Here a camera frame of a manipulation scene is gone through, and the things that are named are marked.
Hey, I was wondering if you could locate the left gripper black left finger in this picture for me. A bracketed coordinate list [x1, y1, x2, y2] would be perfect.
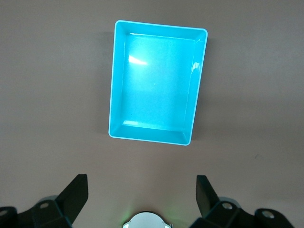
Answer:
[18, 174, 89, 228]

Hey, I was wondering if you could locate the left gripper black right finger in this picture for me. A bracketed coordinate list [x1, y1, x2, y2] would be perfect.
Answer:
[192, 175, 256, 228]

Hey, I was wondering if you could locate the blue plastic box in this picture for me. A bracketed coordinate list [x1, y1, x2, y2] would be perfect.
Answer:
[108, 20, 209, 146]

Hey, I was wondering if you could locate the brown table mat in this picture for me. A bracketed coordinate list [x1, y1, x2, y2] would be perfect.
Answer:
[0, 0, 304, 228]

